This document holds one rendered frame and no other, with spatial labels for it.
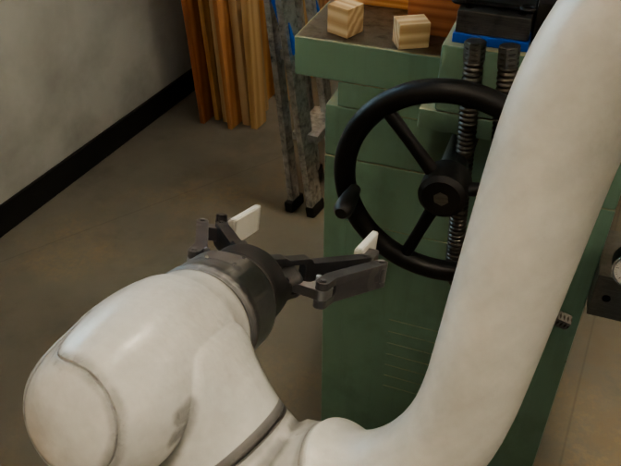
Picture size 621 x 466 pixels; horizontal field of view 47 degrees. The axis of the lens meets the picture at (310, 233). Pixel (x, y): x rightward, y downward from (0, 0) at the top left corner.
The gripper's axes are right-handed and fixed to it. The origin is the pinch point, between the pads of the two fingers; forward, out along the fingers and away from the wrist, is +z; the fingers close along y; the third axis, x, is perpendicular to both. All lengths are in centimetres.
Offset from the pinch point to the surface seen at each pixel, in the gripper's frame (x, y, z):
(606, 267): 9, -34, 39
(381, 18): -21.9, 5.5, 40.3
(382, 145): -3.7, 1.3, 35.7
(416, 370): 40, -8, 52
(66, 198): 47, 116, 113
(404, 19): -22.4, 0.1, 31.3
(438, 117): -11.2, -8.2, 22.8
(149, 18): -8, 116, 157
